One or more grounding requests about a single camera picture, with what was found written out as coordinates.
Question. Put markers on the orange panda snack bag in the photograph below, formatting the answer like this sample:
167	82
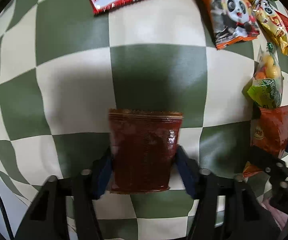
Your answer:
232	21

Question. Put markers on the yellow panda snack bag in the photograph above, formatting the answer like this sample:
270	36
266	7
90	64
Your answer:
273	22

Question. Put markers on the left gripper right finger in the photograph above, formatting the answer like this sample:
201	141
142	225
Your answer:
227	208

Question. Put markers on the dark red snack packet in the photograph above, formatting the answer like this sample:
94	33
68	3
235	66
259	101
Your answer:
143	145

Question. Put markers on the orange chip packet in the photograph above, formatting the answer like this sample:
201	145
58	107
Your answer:
269	135

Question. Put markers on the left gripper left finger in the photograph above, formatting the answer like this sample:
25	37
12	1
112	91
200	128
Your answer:
46	216

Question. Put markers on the checkered green white mat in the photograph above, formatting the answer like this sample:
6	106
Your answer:
62	69

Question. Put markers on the colourful candy bag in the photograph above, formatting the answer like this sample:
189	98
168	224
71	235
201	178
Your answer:
265	88

